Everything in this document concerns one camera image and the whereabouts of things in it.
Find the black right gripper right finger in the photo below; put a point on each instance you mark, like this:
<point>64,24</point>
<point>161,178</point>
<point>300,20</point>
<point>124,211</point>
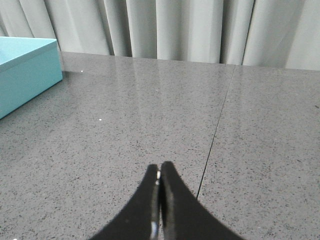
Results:
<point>183,217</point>

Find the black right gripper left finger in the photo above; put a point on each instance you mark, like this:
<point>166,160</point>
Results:
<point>139,218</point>

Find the light blue box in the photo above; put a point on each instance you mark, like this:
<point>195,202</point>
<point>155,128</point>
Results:
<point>28,66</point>

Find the grey curtain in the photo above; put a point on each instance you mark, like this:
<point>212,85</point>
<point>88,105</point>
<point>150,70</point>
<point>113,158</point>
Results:
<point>270,33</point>

